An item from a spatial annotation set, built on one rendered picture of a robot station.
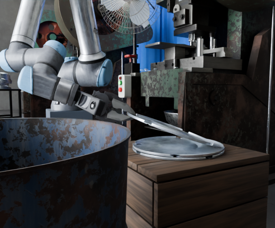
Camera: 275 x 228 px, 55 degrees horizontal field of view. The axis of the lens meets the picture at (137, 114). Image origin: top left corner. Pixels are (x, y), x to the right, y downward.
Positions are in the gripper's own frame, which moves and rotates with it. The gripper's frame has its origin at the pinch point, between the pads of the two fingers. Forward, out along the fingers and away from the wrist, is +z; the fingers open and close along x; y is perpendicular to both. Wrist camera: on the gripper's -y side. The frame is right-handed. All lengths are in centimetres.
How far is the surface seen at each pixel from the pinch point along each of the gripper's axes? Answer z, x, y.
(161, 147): 11.3, 6.3, -4.5
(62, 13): -59, -61, 175
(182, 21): 20, -56, 59
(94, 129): -12.0, 4.0, -28.9
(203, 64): 33, -33, 39
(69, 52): -60, -49, 360
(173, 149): 13.8, 5.4, -7.9
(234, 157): 29.1, 1.1, -15.3
